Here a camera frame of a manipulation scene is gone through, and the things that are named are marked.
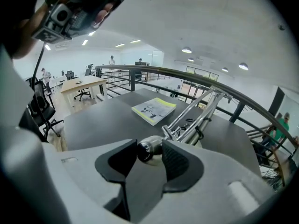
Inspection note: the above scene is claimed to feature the dark grey table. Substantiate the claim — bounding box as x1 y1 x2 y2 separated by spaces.
63 88 262 181

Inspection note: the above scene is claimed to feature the yellow-edged book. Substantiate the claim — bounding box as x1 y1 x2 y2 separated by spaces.
131 97 178 127

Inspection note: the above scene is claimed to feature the person's left forearm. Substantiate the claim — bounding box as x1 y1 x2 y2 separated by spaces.
4 3 49 59

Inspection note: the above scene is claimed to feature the bicycle wheel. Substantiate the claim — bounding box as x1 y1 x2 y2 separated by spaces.
259 146 288 192

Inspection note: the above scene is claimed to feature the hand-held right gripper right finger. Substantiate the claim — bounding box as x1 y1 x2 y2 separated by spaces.
161 139 205 194

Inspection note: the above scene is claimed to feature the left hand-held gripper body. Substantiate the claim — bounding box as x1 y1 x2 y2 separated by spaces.
31 0 139 43

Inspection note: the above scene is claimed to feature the black mesh chair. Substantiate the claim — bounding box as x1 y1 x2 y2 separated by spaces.
20 77 65 142

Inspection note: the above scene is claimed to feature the black metal railing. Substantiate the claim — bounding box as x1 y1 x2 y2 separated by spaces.
95 64 299 188

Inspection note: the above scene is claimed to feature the light wooden desk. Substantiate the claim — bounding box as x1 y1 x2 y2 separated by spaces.
60 75 108 109

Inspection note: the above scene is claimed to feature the person's left hand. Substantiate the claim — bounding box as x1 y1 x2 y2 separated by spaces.
55 0 115 29

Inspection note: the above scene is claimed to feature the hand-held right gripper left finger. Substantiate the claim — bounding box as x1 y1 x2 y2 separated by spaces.
94 138 139 221

